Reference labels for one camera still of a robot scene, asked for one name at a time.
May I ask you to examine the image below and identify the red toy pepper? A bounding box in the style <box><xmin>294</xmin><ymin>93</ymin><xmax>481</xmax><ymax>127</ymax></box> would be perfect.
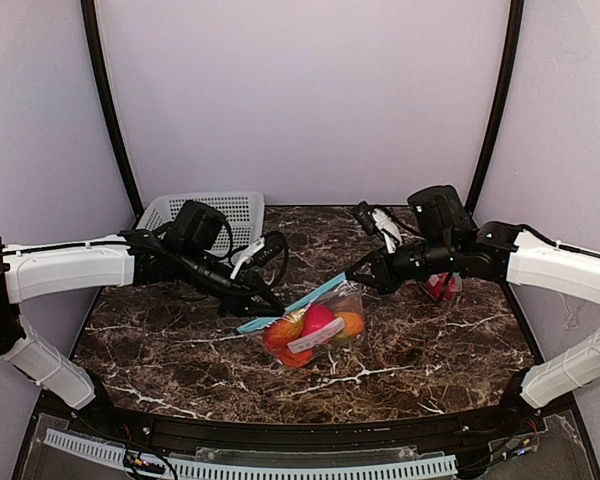
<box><xmin>262</xmin><ymin>319</ymin><xmax>304</xmax><ymax>351</ymax></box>

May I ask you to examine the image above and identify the pink toy fruit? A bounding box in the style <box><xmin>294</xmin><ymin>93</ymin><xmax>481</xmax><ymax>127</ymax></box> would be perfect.
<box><xmin>301</xmin><ymin>304</ymin><xmax>335</xmax><ymax>337</ymax></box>

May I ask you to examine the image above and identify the orange green toy mango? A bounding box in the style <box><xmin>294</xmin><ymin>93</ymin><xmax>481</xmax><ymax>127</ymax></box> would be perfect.
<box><xmin>331</xmin><ymin>311</ymin><xmax>365</xmax><ymax>346</ymax></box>

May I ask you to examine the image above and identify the clear zip bag yellow slider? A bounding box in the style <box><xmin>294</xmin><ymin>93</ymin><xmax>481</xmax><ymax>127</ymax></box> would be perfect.
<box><xmin>419</xmin><ymin>273</ymin><xmax>462</xmax><ymax>303</ymax></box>

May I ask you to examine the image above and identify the clear zip bag blue zipper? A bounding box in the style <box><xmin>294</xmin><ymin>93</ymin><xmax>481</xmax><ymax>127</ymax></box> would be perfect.
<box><xmin>237</xmin><ymin>274</ymin><xmax>365</xmax><ymax>369</ymax></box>

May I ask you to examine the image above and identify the orange toy pumpkin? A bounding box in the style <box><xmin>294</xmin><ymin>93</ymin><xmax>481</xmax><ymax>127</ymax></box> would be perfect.
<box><xmin>277</xmin><ymin>348</ymin><xmax>313</xmax><ymax>369</ymax></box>

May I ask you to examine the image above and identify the red toy apple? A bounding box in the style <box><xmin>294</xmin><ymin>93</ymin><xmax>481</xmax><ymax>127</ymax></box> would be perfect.
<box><xmin>425</xmin><ymin>273</ymin><xmax>455</xmax><ymax>302</ymax></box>

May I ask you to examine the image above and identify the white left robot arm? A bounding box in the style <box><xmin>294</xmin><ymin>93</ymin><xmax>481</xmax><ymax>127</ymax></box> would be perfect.
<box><xmin>0</xmin><ymin>200</ymin><xmax>288</xmax><ymax>411</ymax></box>

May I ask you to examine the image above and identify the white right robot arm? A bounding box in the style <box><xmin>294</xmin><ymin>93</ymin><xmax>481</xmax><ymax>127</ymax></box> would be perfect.
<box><xmin>346</xmin><ymin>185</ymin><xmax>600</xmax><ymax>410</ymax></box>

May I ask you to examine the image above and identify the white perforated plastic basket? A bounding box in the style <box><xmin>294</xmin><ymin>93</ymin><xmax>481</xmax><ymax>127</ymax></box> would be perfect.
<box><xmin>136</xmin><ymin>191</ymin><xmax>265</xmax><ymax>247</ymax></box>

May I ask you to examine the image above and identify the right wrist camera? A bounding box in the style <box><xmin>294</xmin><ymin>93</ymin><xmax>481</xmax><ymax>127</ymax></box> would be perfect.
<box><xmin>353</xmin><ymin>201</ymin><xmax>403</xmax><ymax>254</ymax></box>

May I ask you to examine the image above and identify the black front frame rail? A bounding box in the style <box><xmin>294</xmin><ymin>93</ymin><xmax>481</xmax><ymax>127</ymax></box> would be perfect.
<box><xmin>70</xmin><ymin>407</ymin><xmax>513</xmax><ymax>453</ymax></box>

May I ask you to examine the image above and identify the white slotted cable duct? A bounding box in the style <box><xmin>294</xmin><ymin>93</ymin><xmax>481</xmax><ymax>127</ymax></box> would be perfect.
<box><xmin>44</xmin><ymin>429</ymin><xmax>458</xmax><ymax>479</ymax></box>

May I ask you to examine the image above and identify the right black frame post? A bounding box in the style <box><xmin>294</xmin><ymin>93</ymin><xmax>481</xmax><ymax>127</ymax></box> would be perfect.
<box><xmin>465</xmin><ymin>0</ymin><xmax>525</xmax><ymax>215</ymax></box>

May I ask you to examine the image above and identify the black frame post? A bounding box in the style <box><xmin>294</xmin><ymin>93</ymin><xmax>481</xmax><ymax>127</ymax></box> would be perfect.
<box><xmin>465</xmin><ymin>0</ymin><xmax>525</xmax><ymax>215</ymax></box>
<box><xmin>80</xmin><ymin>0</ymin><xmax>144</xmax><ymax>220</ymax></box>

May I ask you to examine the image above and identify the left black frame post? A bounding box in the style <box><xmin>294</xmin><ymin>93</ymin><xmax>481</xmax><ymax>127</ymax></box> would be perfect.
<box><xmin>80</xmin><ymin>0</ymin><xmax>144</xmax><ymax>220</ymax></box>

